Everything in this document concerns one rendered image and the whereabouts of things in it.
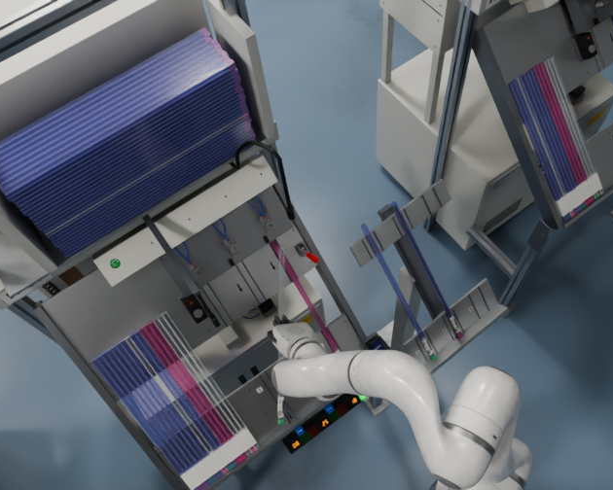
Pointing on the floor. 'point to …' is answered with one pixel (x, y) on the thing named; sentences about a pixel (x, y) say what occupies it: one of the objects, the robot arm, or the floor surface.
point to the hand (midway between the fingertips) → (281, 323)
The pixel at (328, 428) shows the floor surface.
